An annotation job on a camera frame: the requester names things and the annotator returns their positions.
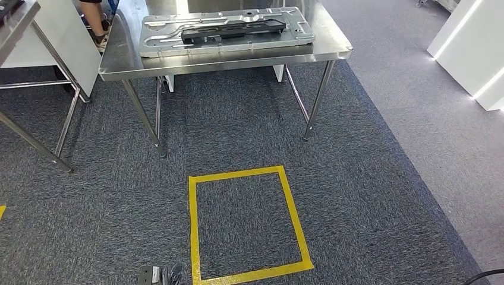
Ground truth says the dark grey robot lower body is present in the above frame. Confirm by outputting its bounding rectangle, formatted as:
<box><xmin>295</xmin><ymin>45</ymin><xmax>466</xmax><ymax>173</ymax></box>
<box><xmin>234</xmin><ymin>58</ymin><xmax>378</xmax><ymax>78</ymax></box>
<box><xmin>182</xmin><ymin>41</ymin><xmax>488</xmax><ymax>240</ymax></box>
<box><xmin>137</xmin><ymin>262</ymin><xmax>185</xmax><ymax>285</ymax></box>

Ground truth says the person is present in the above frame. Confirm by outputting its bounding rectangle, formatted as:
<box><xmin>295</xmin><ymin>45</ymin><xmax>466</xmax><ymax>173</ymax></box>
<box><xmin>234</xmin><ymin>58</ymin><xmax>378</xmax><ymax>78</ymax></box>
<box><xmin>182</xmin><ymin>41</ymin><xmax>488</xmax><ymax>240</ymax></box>
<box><xmin>78</xmin><ymin>0</ymin><xmax>113</xmax><ymax>53</ymax></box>

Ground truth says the stainless steel table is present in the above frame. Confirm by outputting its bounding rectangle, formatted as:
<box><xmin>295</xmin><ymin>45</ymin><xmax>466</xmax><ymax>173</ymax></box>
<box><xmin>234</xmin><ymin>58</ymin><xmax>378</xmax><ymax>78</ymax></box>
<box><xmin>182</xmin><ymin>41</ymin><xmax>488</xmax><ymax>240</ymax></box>
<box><xmin>0</xmin><ymin>0</ymin><xmax>92</xmax><ymax>174</ymax></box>

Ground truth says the black cable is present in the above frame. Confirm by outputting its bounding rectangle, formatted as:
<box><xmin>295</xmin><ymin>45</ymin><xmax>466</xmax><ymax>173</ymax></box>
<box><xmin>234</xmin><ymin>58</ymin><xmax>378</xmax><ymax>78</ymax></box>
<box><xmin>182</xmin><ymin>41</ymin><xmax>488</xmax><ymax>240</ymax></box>
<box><xmin>464</xmin><ymin>268</ymin><xmax>504</xmax><ymax>285</ymax></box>

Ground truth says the aluminium fixture plate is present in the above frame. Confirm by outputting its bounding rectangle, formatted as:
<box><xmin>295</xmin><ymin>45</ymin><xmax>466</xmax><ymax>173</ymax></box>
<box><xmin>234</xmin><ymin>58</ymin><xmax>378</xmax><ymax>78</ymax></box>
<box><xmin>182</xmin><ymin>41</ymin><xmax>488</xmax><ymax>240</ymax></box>
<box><xmin>138</xmin><ymin>7</ymin><xmax>316</xmax><ymax>59</ymax></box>

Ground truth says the white lit platform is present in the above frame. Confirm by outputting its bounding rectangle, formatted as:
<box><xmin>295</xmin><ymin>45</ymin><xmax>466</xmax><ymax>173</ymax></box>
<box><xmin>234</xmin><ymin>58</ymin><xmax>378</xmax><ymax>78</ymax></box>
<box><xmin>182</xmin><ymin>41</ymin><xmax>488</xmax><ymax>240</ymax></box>
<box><xmin>427</xmin><ymin>0</ymin><xmax>504</xmax><ymax>112</ymax></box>

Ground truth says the black plastic plate frame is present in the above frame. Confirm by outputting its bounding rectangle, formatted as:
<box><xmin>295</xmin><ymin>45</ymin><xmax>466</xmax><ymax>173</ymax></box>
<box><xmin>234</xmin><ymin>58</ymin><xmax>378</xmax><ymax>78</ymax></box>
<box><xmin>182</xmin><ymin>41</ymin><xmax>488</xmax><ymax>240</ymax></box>
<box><xmin>180</xmin><ymin>18</ymin><xmax>287</xmax><ymax>45</ymax></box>

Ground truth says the grey metal frame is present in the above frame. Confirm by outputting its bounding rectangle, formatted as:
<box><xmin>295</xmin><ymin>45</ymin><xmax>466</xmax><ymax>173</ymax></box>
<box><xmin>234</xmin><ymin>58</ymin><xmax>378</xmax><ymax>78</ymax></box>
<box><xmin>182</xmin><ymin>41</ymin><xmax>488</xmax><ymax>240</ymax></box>
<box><xmin>416</xmin><ymin>0</ymin><xmax>461</xmax><ymax>12</ymax></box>

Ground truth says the stainless steel workbench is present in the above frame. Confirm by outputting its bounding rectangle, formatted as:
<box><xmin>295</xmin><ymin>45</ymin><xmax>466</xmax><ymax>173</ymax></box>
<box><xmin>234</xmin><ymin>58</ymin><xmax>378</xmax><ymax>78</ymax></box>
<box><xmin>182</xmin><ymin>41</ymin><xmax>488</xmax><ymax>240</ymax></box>
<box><xmin>98</xmin><ymin>0</ymin><xmax>354</xmax><ymax>159</ymax></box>

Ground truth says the white panel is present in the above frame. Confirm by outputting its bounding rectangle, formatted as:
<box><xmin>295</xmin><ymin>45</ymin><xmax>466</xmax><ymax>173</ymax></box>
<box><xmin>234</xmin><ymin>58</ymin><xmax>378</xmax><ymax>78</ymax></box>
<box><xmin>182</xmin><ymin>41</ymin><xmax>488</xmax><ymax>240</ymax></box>
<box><xmin>0</xmin><ymin>0</ymin><xmax>102</xmax><ymax>99</ymax></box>

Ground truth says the yellow floor tape square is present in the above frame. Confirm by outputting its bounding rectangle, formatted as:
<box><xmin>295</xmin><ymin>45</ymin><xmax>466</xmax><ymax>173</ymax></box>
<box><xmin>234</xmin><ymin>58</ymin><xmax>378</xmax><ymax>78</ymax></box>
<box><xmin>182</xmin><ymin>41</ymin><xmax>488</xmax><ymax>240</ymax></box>
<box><xmin>188</xmin><ymin>165</ymin><xmax>315</xmax><ymax>285</ymax></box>

